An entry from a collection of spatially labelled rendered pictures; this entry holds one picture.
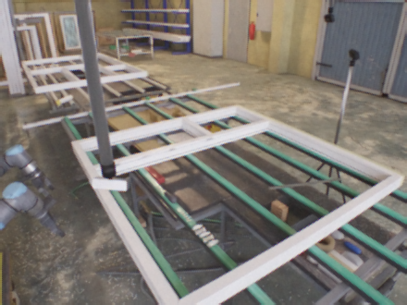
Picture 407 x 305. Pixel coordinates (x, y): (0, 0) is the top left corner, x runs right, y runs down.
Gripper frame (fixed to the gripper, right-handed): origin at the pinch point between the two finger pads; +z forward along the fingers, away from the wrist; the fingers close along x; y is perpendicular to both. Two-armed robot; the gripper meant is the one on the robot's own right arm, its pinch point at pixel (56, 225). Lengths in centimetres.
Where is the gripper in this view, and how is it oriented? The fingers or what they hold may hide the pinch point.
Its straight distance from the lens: 168.0
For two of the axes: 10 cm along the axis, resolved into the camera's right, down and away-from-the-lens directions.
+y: -7.3, 6.1, -3.1
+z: 2.4, 6.5, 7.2
